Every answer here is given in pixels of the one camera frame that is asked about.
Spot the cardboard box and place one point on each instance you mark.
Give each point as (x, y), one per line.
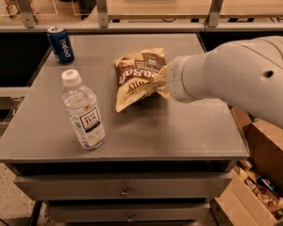
(238, 205)

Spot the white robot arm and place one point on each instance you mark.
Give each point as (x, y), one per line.
(247, 74)

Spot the drawer knob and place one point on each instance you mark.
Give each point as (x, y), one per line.
(129, 218)
(124, 193)

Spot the blue Pepsi can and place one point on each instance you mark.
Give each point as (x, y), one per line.
(60, 42)

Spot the middle metal bracket post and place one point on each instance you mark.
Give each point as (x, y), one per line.
(102, 11)

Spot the lower drawer knob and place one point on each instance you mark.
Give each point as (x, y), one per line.
(129, 218)

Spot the grey metal drawer cabinet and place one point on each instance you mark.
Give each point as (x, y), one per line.
(172, 157)

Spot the left metal bracket post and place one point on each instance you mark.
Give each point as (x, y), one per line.
(27, 13)

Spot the brown chip bag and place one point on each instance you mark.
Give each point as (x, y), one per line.
(139, 75)

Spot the right metal bracket post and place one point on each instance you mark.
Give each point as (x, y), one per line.
(214, 13)

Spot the snack packets in box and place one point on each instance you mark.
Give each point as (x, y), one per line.
(272, 201)

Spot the Pepsi can in box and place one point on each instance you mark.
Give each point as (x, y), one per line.
(265, 182)

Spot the clear plastic water bottle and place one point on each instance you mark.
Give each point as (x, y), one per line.
(80, 104)

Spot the metal bracket post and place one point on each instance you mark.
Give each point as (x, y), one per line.
(214, 13)
(27, 13)
(102, 11)

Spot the upper drawer knob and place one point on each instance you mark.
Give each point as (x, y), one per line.
(124, 193)

